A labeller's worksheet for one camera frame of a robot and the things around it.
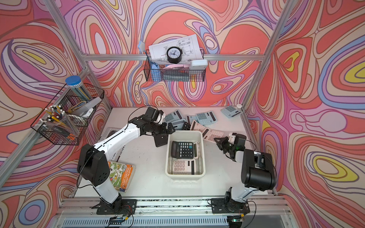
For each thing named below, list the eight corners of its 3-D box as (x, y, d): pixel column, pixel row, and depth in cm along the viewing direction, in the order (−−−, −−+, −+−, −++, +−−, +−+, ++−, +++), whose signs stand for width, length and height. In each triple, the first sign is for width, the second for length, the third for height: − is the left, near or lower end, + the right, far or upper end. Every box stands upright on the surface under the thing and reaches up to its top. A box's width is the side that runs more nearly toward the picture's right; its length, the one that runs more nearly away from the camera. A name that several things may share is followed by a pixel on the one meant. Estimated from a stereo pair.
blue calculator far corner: (229, 119, 113) (230, 117, 112) (221, 111, 119) (221, 109, 118) (241, 112, 118) (242, 111, 116) (232, 105, 124) (233, 103, 122)
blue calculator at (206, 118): (200, 126, 109) (200, 123, 107) (196, 116, 116) (196, 113, 114) (216, 122, 112) (217, 119, 109) (211, 113, 118) (212, 110, 116)
